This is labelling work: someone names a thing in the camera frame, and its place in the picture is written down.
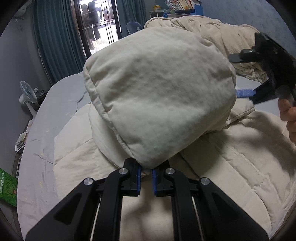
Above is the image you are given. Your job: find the cream fleece blanket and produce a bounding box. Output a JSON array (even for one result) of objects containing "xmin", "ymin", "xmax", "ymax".
[{"xmin": 134, "ymin": 15, "xmax": 268, "ymax": 84}]

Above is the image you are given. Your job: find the cream puffer jacket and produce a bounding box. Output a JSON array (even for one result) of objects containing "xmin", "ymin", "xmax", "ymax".
[{"xmin": 53, "ymin": 27, "xmax": 295, "ymax": 237}]

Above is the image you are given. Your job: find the stack of magazines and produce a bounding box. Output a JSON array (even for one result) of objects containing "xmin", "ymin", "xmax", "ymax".
[{"xmin": 15, "ymin": 131, "xmax": 28, "ymax": 152}]

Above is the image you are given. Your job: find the white bathroom scale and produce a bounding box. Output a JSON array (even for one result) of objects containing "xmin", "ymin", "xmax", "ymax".
[{"xmin": 16, "ymin": 155, "xmax": 22, "ymax": 179}]

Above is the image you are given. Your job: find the blue grey chair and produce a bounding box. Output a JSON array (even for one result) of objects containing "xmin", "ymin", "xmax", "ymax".
[{"xmin": 126, "ymin": 22, "xmax": 143, "ymax": 35}]

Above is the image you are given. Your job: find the teal curtain right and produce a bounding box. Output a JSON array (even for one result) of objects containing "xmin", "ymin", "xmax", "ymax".
[{"xmin": 116, "ymin": 0, "xmax": 147, "ymax": 38}]

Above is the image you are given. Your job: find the teal curtain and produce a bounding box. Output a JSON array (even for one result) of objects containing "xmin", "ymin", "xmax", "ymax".
[
  {"xmin": 32, "ymin": 1, "xmax": 86, "ymax": 84},
  {"xmin": 116, "ymin": 0, "xmax": 147, "ymax": 38}
]

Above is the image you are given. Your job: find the green paper bag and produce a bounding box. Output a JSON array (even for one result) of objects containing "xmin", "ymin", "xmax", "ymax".
[{"xmin": 0, "ymin": 168, "xmax": 18, "ymax": 207}]

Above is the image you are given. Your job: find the row of books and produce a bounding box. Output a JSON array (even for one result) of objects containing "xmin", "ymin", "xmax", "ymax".
[{"xmin": 164, "ymin": 0, "xmax": 193, "ymax": 11}]

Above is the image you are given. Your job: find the white standing fan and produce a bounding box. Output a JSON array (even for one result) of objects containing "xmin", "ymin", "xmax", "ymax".
[{"xmin": 19, "ymin": 80, "xmax": 38, "ymax": 118}]

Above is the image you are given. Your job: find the person's right hand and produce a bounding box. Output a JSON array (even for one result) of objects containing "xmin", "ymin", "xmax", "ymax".
[{"xmin": 278, "ymin": 98, "xmax": 296, "ymax": 144}]

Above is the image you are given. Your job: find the glass balcony door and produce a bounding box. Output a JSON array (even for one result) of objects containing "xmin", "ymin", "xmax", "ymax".
[{"xmin": 71, "ymin": 0, "xmax": 122, "ymax": 58}]

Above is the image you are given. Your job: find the teal curtain left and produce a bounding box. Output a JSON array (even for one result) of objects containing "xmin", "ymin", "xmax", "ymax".
[{"xmin": 32, "ymin": 1, "xmax": 86, "ymax": 84}]

